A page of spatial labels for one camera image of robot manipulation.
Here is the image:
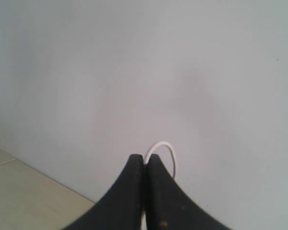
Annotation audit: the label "white wired earphones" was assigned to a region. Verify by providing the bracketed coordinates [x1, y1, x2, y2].
[144, 141, 178, 180]

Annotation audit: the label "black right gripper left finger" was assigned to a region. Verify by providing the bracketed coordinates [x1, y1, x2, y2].
[65, 154, 144, 230]

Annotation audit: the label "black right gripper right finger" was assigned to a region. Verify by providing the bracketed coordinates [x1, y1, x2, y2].
[145, 154, 228, 230]

